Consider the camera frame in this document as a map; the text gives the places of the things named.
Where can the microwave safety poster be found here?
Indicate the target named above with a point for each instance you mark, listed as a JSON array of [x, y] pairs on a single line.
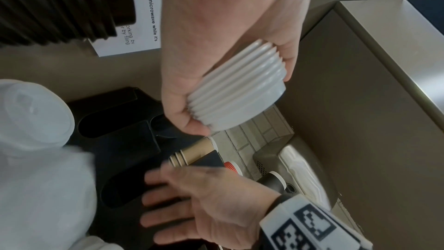
[[145, 23]]

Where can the steel wall dispenser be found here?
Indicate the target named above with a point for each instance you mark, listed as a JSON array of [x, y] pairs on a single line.
[[301, 166]]

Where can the stack of black lids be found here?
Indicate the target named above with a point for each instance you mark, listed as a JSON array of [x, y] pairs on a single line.
[[52, 4]]

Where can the stack of black paper cups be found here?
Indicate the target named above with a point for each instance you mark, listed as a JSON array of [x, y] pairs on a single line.
[[272, 183]]

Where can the stack of gold paper cups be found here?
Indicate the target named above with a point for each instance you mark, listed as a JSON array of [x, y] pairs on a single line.
[[194, 152]]

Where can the pile of white cup lids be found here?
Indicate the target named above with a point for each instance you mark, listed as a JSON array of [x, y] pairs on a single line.
[[41, 188]]

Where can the stack of red paper cups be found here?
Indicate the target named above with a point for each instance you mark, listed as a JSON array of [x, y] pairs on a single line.
[[230, 166]]

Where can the right marker wristband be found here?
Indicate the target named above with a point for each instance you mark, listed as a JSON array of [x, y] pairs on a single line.
[[305, 224]]

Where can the person's left hand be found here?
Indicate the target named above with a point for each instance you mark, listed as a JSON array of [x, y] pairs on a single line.
[[225, 10]]

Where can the person's right hand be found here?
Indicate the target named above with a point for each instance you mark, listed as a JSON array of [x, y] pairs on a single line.
[[222, 205]]

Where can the stack of white lids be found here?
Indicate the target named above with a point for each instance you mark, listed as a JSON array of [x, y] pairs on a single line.
[[242, 92]]

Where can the black cup and lid organizer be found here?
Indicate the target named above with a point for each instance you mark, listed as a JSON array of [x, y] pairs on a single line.
[[121, 147]]

